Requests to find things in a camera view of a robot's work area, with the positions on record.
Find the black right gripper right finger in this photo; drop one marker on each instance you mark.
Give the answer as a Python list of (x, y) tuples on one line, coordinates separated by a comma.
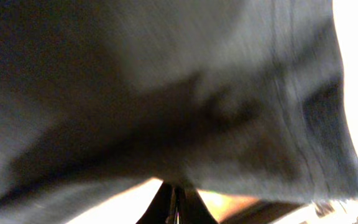
[(191, 208)]

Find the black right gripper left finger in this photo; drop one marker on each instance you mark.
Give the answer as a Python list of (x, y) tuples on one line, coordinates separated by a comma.
[(163, 207)]

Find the black t-shirt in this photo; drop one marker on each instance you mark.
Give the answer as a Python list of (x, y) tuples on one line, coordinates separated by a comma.
[(235, 97)]

